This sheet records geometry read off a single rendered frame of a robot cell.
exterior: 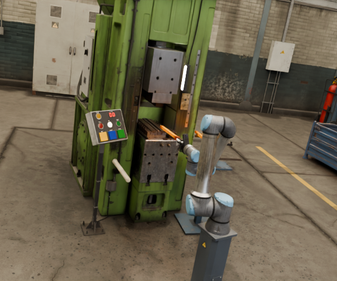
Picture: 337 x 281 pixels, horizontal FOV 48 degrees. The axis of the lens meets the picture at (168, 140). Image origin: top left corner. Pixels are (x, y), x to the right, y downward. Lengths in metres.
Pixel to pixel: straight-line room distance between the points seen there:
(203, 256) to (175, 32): 2.03
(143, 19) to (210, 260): 2.13
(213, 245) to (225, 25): 7.73
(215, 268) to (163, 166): 1.24
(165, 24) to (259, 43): 6.93
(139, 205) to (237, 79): 6.96
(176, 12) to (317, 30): 7.86
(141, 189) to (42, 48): 5.57
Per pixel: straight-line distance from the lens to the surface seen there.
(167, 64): 3.53
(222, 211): 2.77
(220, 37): 9.97
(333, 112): 10.44
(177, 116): 3.86
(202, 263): 3.00
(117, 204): 4.01
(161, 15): 3.62
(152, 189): 3.83
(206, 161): 2.64
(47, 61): 8.78
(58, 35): 8.71
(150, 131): 3.64
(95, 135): 3.20
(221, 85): 10.17
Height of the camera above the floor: 2.02
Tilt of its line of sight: 17 degrees down
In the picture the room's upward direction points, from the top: 9 degrees clockwise
